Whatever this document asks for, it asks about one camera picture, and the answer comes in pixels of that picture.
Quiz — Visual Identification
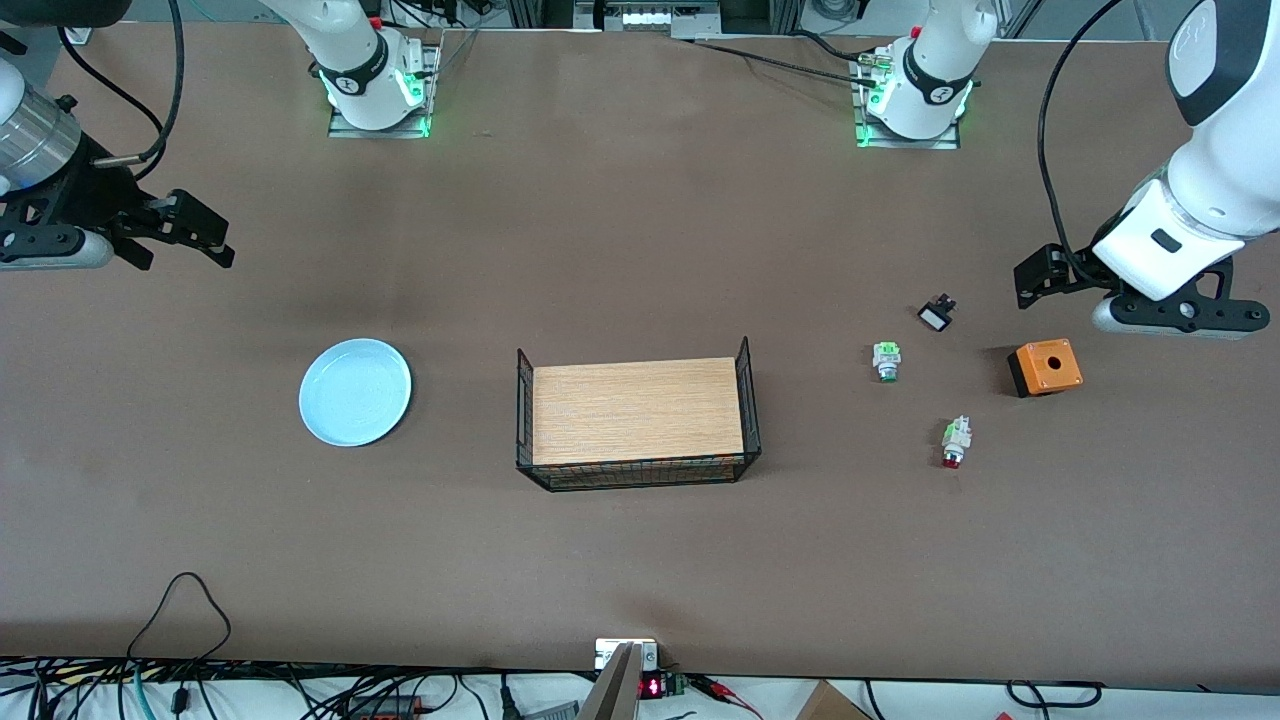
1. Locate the red push button switch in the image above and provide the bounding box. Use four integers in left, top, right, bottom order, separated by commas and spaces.
940, 415, 975, 471

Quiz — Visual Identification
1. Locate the light blue plate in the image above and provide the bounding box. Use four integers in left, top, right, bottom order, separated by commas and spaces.
298, 338, 413, 448

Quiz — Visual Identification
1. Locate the wooden basket base board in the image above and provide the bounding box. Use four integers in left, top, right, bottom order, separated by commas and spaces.
532, 358, 746, 467

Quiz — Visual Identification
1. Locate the grey equipment rack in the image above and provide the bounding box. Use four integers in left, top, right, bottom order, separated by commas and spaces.
505, 0, 801, 41

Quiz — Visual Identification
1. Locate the brown cardboard box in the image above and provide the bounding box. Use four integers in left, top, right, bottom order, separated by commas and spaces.
795, 680, 873, 720

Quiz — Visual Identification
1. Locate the red clip test lead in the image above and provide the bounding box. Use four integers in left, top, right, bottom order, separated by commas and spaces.
688, 675, 763, 720

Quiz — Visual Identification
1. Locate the black power adapter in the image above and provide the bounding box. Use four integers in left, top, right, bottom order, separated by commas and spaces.
345, 695, 421, 720

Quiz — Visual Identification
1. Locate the orange button enclosure box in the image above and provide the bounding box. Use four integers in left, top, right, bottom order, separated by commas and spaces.
1006, 338, 1085, 399

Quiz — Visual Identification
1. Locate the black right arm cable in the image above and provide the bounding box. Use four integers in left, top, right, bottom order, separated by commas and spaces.
55, 0, 186, 166

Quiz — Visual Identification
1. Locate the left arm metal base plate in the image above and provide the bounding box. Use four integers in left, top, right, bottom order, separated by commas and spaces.
853, 55, 963, 151

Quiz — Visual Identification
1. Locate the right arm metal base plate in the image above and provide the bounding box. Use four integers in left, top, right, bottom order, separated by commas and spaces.
328, 40, 441, 139

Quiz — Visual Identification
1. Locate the thick black table cable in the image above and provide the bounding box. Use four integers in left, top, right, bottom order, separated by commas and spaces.
790, 28, 873, 63

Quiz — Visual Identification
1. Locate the thin black looped cable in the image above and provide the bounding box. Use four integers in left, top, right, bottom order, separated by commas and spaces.
127, 572, 233, 663

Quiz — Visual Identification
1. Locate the thin black table cable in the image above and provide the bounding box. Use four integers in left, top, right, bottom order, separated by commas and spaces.
690, 38, 866, 83

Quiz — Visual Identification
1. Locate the black coiled cable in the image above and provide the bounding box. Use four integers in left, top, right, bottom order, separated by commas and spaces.
1005, 680, 1104, 711

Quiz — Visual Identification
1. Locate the black wire mesh basket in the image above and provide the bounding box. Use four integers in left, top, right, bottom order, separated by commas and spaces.
515, 337, 763, 493

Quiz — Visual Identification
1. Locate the small metal bracket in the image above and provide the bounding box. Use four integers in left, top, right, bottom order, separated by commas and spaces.
595, 638, 659, 671

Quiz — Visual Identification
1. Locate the grey camera stand pole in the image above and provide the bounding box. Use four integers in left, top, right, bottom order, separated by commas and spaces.
578, 643, 641, 720

